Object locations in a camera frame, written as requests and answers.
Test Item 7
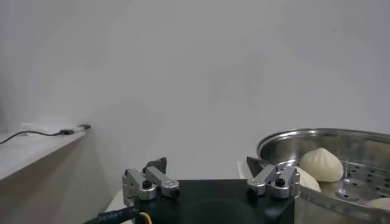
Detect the black cable with adapter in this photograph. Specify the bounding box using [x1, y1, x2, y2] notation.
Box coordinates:
[0, 124, 91, 144]

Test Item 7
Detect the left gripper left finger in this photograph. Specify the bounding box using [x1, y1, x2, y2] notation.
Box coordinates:
[121, 157, 181, 208]

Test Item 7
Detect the white electric cooker base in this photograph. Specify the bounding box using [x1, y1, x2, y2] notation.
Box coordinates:
[236, 160, 254, 180]

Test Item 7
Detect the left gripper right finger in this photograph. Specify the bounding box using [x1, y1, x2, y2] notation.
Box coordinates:
[246, 156, 301, 199]

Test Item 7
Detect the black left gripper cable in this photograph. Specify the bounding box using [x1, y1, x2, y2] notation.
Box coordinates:
[82, 206, 153, 224]

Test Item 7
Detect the white side table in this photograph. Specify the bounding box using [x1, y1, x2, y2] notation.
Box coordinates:
[0, 123, 92, 181]

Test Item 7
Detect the stainless steel steamer basket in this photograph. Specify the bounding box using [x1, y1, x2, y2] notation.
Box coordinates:
[257, 127, 390, 224]

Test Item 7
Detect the white steamed baozi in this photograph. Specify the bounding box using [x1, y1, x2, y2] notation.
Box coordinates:
[364, 197, 390, 211]
[299, 147, 344, 183]
[294, 166, 322, 193]

